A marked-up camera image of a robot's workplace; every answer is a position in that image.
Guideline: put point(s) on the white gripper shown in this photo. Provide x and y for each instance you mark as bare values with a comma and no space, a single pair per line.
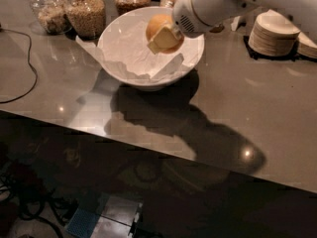
187,14

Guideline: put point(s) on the orange fruit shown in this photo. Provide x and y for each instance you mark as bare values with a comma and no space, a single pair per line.
162,35

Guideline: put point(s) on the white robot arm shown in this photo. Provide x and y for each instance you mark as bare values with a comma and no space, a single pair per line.
302,13

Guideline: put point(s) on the white bowl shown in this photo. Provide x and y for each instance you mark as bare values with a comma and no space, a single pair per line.
115,47

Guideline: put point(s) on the white paper liner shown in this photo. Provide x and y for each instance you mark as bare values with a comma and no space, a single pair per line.
132,57

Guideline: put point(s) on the glass jar with grains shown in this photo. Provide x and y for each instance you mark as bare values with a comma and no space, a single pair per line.
87,17

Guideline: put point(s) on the stack of white plates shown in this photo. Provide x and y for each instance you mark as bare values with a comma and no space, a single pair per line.
273,35

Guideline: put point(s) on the glass jar with light cereal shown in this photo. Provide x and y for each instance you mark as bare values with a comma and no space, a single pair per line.
51,15

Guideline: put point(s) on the black tray under plates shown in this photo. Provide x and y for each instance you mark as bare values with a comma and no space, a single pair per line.
293,55

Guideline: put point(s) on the blue and grey floor box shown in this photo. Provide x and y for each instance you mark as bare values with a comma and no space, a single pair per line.
108,216

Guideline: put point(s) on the white stand post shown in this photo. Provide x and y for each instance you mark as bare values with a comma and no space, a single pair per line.
237,22

